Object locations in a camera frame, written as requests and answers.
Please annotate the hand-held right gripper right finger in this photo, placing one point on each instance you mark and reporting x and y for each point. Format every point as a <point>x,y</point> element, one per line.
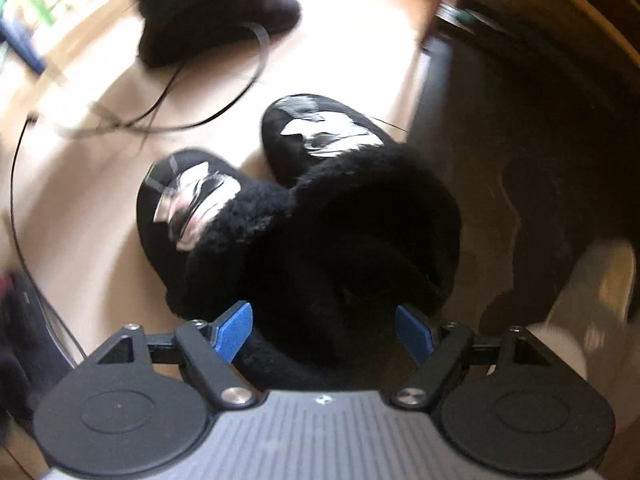
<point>412,332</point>

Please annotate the blue panel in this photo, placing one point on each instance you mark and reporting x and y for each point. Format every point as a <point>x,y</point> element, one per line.
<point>22,40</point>

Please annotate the pink and white slipper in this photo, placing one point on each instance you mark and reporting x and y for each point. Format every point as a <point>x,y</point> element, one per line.
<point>590,285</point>

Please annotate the person's black shoe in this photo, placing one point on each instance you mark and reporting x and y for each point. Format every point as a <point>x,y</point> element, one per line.
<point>200,25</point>

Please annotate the wooden shoe cabinet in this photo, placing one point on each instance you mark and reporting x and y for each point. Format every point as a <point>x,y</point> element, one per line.
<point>575,20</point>

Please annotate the black case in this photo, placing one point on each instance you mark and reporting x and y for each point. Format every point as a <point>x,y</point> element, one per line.
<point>30,340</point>

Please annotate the dark door mat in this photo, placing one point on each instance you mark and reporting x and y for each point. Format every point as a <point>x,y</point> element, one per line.
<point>500,160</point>

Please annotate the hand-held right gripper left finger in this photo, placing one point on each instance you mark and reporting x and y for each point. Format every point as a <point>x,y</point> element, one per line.
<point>235,330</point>

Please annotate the black fuzzy slipper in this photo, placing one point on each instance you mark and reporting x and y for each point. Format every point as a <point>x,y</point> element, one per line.
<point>350,185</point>
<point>165,240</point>

